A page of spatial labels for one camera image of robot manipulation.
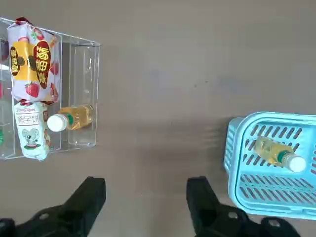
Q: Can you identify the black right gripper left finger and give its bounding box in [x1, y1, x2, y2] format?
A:
[0, 176, 107, 237]

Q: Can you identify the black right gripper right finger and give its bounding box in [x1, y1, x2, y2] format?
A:
[186, 175, 303, 237]

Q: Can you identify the yellow juice bottle white cap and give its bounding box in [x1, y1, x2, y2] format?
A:
[46, 104, 94, 132]
[254, 136, 307, 173]

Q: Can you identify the light blue plastic basket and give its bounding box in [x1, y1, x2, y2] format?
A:
[223, 111, 316, 221]

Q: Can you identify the clear acrylic tiered shelf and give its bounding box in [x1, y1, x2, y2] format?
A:
[0, 17, 102, 161]

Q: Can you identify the white mouse print snack packet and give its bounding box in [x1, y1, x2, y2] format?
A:
[13, 100, 52, 161]

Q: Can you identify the strawberry print snack packet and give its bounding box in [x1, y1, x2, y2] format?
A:
[6, 16, 61, 105]

